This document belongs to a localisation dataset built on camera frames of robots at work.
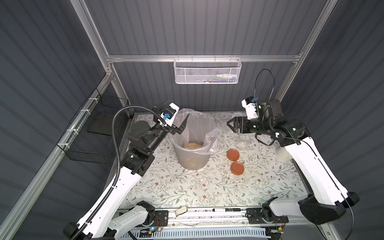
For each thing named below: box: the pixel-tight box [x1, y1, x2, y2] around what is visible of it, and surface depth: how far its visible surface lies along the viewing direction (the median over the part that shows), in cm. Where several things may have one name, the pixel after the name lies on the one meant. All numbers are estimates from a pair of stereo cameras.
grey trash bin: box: [168, 108, 219, 171], surface depth 84 cm
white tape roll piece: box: [174, 206, 188, 217], surface depth 75 cm
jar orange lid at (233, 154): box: [226, 148, 240, 162], surface depth 98 cm
